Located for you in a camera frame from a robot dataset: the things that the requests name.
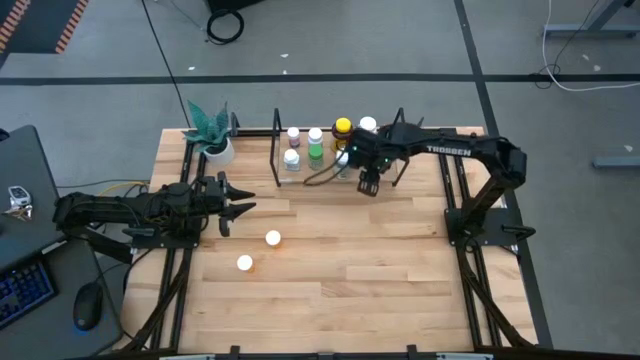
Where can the dark grey desk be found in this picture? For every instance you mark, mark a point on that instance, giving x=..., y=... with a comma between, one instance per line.
x=35, y=160

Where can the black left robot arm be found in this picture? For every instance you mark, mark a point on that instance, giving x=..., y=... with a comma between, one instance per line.
x=115, y=210

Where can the dark bottle yellow cap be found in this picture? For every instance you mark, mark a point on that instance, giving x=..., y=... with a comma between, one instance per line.
x=343, y=125

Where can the white bottle blue label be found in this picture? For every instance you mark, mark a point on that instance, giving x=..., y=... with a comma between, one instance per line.
x=291, y=156

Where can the large white medicine bottle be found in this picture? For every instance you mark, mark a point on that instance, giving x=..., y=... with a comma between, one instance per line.
x=367, y=123

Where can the green plant in white pot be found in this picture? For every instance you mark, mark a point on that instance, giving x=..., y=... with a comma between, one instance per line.
x=220, y=155

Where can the black mouse blue light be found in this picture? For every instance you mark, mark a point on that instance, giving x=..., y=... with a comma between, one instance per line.
x=87, y=305

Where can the green-capped medicine bottle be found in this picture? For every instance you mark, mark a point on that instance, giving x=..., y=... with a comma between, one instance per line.
x=315, y=152

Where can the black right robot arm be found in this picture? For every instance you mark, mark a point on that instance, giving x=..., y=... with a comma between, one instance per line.
x=450, y=145

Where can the grey desk foot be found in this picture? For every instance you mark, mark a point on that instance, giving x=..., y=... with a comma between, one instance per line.
x=590, y=31
x=617, y=162

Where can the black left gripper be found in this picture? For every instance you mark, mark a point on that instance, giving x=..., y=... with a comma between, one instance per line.
x=210, y=195

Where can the key fob with keys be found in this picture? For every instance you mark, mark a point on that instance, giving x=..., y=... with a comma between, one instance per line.
x=19, y=196

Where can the black keyboard blue backlight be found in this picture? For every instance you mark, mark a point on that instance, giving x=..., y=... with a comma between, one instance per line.
x=22, y=292

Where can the orange pill bottle white cap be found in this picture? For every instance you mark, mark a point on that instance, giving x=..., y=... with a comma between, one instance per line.
x=272, y=237
x=244, y=262

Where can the white-capped bottle green label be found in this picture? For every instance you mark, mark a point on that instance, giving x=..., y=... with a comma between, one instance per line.
x=341, y=159

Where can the plain white medicine bottle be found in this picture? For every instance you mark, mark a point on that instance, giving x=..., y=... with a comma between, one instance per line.
x=315, y=134

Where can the silver aluminium rail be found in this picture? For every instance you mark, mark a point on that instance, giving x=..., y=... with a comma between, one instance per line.
x=190, y=357
x=465, y=357

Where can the black equipment case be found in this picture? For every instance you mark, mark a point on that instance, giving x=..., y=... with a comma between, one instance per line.
x=235, y=4

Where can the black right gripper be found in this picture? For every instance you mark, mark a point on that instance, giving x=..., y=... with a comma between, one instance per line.
x=372, y=150

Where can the dark floor mat striped edge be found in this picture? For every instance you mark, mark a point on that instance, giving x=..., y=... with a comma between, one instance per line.
x=40, y=25

